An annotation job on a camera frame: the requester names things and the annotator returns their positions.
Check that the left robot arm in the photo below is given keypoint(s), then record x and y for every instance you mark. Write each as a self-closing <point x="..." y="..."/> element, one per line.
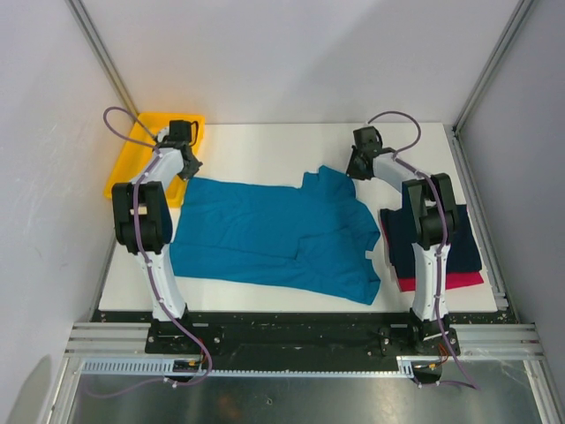
<point x="142" y="219"/>

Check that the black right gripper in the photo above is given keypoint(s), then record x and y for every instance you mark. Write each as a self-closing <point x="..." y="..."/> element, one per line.
<point x="352" y="171"/>

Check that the folded navy t shirt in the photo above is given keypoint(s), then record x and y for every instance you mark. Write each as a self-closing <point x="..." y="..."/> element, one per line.
<point x="463" y="247"/>

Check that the aluminium frame post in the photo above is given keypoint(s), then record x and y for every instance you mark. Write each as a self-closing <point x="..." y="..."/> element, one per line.
<point x="101" y="52"/>
<point x="500" y="51"/>

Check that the yellow plastic tray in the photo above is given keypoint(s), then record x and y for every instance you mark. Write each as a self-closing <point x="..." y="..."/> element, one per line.
<point x="133" y="158"/>

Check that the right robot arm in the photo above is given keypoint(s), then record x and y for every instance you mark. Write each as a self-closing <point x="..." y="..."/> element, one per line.
<point x="429" y="210"/>

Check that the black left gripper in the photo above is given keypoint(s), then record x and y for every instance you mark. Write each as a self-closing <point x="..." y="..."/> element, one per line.
<point x="192" y="170"/>

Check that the left aluminium frame post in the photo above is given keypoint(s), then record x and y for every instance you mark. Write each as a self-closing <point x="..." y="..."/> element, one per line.
<point x="101" y="52"/>

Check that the teal t shirt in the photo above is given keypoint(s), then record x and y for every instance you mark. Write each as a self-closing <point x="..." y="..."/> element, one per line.
<point x="314" y="237"/>

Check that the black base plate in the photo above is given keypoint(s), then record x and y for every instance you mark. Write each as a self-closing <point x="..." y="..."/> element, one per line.
<point x="303" y="340"/>

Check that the right aluminium frame post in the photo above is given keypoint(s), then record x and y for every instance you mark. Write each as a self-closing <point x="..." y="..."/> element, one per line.
<point x="500" y="51"/>

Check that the grey slotted cable duct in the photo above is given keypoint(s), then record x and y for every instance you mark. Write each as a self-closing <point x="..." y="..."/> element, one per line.
<point x="396" y="367"/>

